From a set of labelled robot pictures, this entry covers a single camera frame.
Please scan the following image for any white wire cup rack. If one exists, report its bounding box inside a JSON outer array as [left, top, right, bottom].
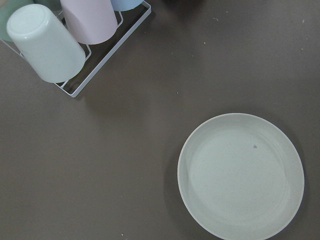
[[0, 0, 152, 98]]

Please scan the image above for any pink plastic cup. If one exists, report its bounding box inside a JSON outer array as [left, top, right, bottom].
[[60, 0, 118, 45]]

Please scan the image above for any white plastic cup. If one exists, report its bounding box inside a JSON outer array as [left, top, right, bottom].
[[6, 4, 86, 83]]

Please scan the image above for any round beige plate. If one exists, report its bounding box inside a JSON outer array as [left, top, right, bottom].
[[177, 113, 305, 240]]

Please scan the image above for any blue plastic cup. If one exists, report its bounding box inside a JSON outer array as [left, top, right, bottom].
[[111, 0, 143, 12]]

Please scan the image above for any green plastic cup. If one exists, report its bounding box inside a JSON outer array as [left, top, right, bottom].
[[0, 0, 34, 42]]

